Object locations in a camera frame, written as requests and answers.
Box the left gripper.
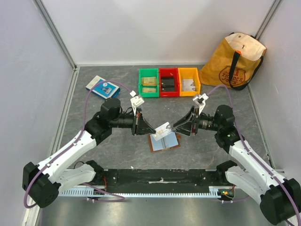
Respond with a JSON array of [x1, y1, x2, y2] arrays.
[[110, 107, 156, 136]]

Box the brown leather card holder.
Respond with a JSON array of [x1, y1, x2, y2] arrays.
[[148, 132, 181, 153]]

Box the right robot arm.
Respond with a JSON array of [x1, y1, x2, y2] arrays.
[[173, 105, 301, 225]]

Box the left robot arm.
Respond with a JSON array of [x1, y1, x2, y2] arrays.
[[22, 96, 156, 209]]

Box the silver card in yellow bin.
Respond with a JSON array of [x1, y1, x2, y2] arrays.
[[182, 79, 196, 92]]

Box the gold card lower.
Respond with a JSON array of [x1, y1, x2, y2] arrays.
[[142, 87, 157, 93]]

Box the gold card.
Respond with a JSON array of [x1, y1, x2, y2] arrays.
[[141, 77, 157, 86], [142, 87, 157, 93]]

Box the black cards in red bin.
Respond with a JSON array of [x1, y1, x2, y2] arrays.
[[161, 77, 175, 92]]

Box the gold card upper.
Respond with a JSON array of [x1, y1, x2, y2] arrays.
[[141, 77, 157, 86]]

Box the yellow plastic bin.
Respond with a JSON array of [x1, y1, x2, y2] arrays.
[[178, 67, 201, 97]]

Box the green plastic bin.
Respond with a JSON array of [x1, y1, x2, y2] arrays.
[[138, 68, 159, 98]]

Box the red plastic bin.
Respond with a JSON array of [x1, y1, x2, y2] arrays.
[[158, 68, 180, 97]]

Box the blue and white box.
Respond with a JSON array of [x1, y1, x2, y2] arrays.
[[86, 75, 120, 99]]

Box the yellow Trader Joe's tote bag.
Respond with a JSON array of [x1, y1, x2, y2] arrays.
[[198, 32, 267, 91]]

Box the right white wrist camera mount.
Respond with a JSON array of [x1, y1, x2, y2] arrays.
[[192, 93, 208, 115]]

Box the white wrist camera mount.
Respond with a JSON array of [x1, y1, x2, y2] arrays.
[[130, 90, 144, 115], [192, 93, 208, 115]]

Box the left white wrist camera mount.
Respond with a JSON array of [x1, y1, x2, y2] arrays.
[[130, 90, 144, 115]]

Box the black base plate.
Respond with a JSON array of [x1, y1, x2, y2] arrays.
[[89, 169, 232, 194]]

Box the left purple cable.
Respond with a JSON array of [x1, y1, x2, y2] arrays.
[[23, 80, 136, 210]]

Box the slotted cable duct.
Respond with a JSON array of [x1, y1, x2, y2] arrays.
[[59, 186, 222, 198]]

